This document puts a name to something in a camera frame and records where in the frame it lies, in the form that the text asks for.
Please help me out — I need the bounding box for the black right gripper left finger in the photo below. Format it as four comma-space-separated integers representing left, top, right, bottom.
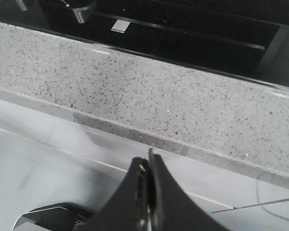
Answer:
81, 157, 148, 231

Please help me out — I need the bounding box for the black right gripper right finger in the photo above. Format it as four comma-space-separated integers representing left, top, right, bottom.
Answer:
148, 148, 227, 231

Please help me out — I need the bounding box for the black angular device base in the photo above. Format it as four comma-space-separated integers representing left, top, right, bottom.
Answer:
12, 203, 94, 231

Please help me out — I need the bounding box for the grey cabinet front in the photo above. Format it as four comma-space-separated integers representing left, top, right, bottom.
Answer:
0, 100, 289, 231

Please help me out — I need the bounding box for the black glass gas cooktop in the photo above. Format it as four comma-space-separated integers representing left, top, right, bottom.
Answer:
0, 0, 289, 88

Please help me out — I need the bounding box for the right silver stove knob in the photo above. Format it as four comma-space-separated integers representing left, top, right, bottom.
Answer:
61, 0, 97, 24

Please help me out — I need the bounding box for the thin black cable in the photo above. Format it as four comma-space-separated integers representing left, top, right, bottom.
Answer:
255, 172, 289, 222

